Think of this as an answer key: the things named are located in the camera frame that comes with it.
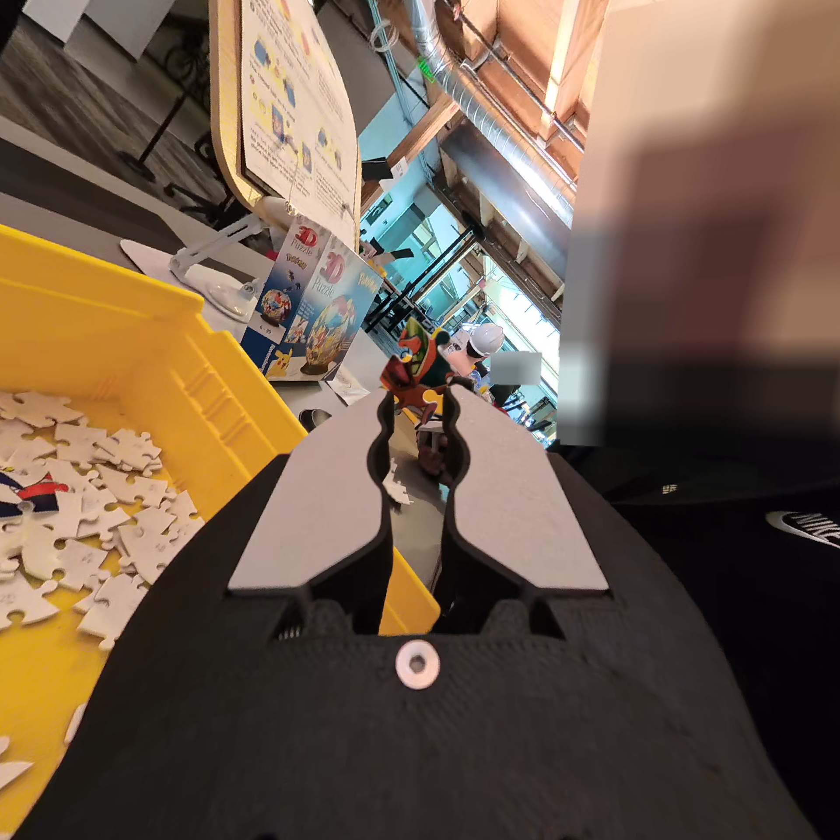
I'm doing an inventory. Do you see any brown wooden board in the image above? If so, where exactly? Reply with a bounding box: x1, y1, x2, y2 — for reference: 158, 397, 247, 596
210, 0, 363, 231

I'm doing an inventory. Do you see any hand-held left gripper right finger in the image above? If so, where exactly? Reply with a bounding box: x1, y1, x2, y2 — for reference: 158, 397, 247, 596
441, 384, 610, 634

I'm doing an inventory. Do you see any white instruction sheet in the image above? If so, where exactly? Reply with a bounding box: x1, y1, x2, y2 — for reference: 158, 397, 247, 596
325, 369, 371, 406

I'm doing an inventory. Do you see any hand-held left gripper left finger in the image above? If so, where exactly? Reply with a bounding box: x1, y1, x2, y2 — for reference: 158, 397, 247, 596
227, 388, 395, 634

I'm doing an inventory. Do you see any printed instruction poster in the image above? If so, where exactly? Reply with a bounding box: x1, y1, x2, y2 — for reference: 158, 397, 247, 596
239, 0, 358, 227

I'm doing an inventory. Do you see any red green printed puzzle piece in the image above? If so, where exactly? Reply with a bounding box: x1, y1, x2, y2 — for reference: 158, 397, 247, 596
381, 320, 475, 490

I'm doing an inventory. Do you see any printed puzzle box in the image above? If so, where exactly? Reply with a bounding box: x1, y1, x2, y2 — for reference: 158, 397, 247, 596
239, 213, 385, 383

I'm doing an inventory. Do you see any silver ventilation duct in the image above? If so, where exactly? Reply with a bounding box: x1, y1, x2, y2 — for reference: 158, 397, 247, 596
406, 0, 581, 227

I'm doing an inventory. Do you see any pile of puzzle pieces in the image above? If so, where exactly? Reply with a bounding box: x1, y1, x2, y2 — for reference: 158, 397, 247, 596
0, 390, 204, 795

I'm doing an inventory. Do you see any yellow plastic bin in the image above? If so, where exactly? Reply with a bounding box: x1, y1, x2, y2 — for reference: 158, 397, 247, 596
0, 223, 441, 840

